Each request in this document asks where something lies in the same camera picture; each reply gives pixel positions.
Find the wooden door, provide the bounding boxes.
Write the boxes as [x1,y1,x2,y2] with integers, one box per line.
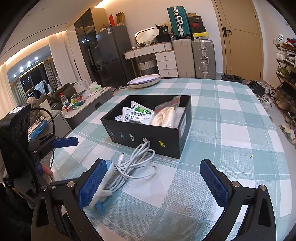
[212,0,263,81]

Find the green medicine packet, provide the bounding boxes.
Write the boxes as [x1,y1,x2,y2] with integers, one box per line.
[130,101,154,115]

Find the grey side cabinet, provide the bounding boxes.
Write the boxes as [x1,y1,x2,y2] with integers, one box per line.
[64,87,113,129]

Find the beige suitcase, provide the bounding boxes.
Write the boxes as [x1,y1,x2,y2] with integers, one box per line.
[172,39,196,78]

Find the black glass cabinet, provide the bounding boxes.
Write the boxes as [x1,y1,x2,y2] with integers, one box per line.
[74,8,110,86]

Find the stacked shoe boxes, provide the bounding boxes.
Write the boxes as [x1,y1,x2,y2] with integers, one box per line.
[187,13,209,41]

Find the woven laundry basket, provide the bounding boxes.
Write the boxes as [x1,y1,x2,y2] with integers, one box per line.
[138,58,158,75]

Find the plastic water bottle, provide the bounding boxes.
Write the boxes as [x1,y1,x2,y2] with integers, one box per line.
[59,92,71,111]

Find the cream rope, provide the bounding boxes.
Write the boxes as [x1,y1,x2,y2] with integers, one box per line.
[151,96,182,128]

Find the black cardboard box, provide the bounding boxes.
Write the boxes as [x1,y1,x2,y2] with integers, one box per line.
[101,95,192,159]

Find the oval white tray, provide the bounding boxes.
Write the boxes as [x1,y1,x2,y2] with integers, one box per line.
[127,74,161,88]

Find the person's left hand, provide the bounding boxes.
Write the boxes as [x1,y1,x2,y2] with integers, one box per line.
[38,163,53,177]

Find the dark grey refrigerator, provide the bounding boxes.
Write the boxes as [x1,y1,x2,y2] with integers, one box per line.
[96,26,135,88]

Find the white drawer desk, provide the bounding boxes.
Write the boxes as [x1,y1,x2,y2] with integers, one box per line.
[124,42,179,78]

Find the wooden shoe rack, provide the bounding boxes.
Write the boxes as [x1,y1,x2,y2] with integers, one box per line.
[272,34,296,130]

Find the white medicine packet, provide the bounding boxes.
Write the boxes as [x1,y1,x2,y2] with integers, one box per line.
[114,107,154,125]

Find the white charging cable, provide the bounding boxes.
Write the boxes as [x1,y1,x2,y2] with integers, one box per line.
[105,138,159,191]

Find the silver suitcase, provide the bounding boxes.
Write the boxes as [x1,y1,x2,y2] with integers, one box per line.
[192,40,216,79]

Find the teal suitcase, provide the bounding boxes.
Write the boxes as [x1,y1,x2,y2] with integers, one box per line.
[167,6,191,39]

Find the tissue pack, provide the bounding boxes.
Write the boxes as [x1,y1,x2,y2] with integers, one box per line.
[88,81,102,94]

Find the oval mirror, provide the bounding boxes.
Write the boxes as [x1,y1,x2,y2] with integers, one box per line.
[134,27,159,45]

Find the white plush doll blue hat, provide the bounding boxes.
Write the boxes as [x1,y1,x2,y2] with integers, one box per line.
[89,160,114,215]

